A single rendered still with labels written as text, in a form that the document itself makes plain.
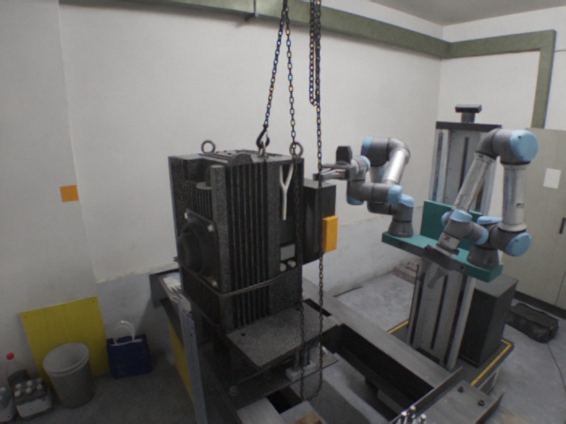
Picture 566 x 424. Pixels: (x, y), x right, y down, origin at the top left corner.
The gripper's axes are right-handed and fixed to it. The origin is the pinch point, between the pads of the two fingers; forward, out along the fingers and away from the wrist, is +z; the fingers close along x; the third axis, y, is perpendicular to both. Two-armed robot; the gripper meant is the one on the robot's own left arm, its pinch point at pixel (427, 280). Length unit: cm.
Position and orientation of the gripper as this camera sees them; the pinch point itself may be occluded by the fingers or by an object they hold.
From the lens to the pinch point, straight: 144.7
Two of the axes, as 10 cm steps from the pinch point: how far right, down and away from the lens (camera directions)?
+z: -4.1, 8.9, 1.9
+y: -8.0, -2.5, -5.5
